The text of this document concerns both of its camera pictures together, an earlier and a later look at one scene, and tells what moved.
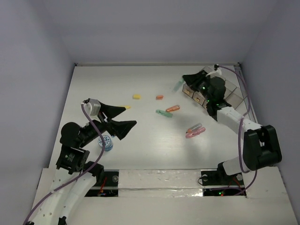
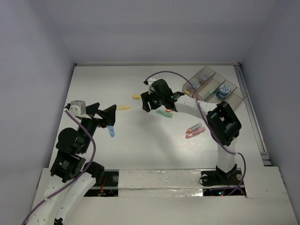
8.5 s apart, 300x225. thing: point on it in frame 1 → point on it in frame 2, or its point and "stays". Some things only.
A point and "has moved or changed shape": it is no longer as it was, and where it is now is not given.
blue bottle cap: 108,144 has moved or changed shape
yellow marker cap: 137,96 stays
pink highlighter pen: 195,132 stays
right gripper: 192,79 → 146,97
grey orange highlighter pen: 189,130 stays
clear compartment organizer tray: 234,96 stays
